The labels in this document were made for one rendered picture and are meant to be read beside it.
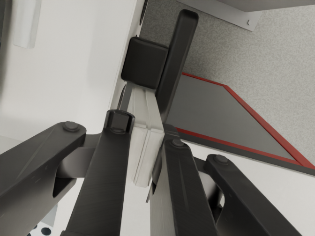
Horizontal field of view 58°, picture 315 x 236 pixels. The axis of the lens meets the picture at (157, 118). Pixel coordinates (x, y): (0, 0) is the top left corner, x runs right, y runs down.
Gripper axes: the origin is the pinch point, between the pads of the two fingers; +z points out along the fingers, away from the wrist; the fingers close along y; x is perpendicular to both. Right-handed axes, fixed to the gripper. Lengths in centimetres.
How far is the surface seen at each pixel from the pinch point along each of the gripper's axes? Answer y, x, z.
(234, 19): 29, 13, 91
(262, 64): 45, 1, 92
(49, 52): -8.6, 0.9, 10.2
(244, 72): 40, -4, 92
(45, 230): -7.5, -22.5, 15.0
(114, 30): -2.8, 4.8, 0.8
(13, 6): -12.1, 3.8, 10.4
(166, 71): 0.6, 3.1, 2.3
